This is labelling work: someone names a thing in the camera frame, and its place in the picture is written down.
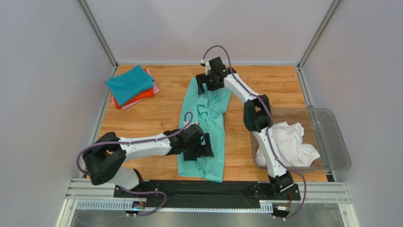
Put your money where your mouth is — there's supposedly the mint green t shirt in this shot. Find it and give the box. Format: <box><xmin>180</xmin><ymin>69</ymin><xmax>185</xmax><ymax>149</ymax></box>
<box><xmin>177</xmin><ymin>78</ymin><xmax>232</xmax><ymax>183</ymax></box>

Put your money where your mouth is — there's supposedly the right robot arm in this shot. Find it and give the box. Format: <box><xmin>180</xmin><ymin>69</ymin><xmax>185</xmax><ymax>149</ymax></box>
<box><xmin>195</xmin><ymin>57</ymin><xmax>301</xmax><ymax>200</ymax></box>

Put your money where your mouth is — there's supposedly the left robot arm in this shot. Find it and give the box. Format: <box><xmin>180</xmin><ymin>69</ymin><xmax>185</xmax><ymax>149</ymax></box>
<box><xmin>81</xmin><ymin>123</ymin><xmax>214</xmax><ymax>192</ymax></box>

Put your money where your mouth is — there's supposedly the folded pink t shirt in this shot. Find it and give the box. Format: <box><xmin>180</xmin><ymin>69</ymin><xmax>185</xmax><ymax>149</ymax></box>
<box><xmin>106</xmin><ymin>65</ymin><xmax>159</xmax><ymax>110</ymax></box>

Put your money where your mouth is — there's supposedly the black base mat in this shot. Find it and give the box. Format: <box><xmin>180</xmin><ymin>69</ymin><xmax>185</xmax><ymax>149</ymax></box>
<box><xmin>113</xmin><ymin>179</ymin><xmax>303</xmax><ymax>209</ymax></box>

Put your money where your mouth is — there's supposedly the folded orange t shirt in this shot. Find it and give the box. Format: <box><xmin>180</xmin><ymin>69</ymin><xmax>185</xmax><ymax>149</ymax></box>
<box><xmin>111</xmin><ymin>82</ymin><xmax>159</xmax><ymax>110</ymax></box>

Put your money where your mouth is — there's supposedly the folded teal t shirt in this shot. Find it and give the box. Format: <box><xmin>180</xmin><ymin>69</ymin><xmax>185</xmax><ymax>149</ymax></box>
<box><xmin>105</xmin><ymin>65</ymin><xmax>155</xmax><ymax>106</ymax></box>

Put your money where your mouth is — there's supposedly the white t shirt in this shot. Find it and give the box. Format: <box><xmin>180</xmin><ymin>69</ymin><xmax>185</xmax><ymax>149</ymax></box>
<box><xmin>272</xmin><ymin>122</ymin><xmax>320</xmax><ymax>167</ymax></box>

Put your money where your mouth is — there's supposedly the clear plastic bin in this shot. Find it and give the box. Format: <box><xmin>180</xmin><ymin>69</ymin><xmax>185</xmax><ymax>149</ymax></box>
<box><xmin>247</xmin><ymin>105</ymin><xmax>352</xmax><ymax>171</ymax></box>

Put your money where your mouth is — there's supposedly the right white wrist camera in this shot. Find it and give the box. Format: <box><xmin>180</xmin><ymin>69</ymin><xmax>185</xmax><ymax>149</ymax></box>
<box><xmin>201</xmin><ymin>59</ymin><xmax>211</xmax><ymax>75</ymax></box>

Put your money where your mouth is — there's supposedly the aluminium frame rail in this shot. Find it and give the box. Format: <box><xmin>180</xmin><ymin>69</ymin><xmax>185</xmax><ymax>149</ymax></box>
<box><xmin>57</xmin><ymin>178</ymin><xmax>359</xmax><ymax>227</ymax></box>

